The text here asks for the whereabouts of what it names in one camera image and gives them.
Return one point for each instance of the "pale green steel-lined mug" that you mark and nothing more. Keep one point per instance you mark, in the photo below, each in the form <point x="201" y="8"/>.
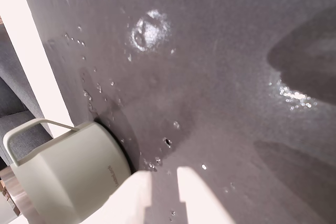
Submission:
<point x="65" y="169"/>

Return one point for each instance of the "black glossy table mat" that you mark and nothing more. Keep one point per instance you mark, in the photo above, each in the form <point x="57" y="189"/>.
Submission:
<point x="210" y="77"/>

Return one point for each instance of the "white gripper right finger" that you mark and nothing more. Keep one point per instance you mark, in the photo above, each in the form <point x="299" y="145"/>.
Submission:
<point x="194" y="200"/>

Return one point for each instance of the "grey fabric sofa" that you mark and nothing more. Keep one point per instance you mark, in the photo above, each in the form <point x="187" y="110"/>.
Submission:
<point x="11" y="103"/>

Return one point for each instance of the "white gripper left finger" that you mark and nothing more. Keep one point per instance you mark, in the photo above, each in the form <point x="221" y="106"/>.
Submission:
<point x="131" y="197"/>

